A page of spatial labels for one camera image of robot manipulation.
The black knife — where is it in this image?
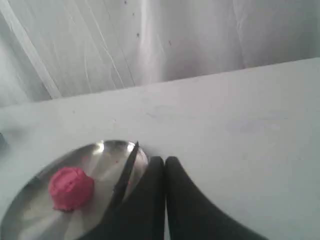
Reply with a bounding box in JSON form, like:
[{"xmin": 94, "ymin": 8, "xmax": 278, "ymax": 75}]
[{"xmin": 108, "ymin": 141, "xmax": 140, "ymax": 209}]

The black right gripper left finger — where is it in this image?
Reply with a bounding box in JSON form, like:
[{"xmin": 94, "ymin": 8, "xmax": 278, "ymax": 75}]
[{"xmin": 84, "ymin": 156, "xmax": 166, "ymax": 240}]

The round steel plate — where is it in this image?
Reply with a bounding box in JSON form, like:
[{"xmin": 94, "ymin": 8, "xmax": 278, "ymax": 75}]
[{"xmin": 0, "ymin": 140, "xmax": 163, "ymax": 240}]

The pink dough lump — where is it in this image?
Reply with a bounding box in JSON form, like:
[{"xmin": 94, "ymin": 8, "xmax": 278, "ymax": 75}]
[{"xmin": 48, "ymin": 167, "xmax": 95, "ymax": 212}]

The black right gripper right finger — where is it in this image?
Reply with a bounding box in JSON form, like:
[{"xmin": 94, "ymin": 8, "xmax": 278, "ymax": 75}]
[{"xmin": 165, "ymin": 156, "xmax": 266, "ymax": 240}]

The white backdrop curtain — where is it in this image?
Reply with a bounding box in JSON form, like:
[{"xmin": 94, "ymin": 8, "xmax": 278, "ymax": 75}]
[{"xmin": 0, "ymin": 0, "xmax": 320, "ymax": 107}]

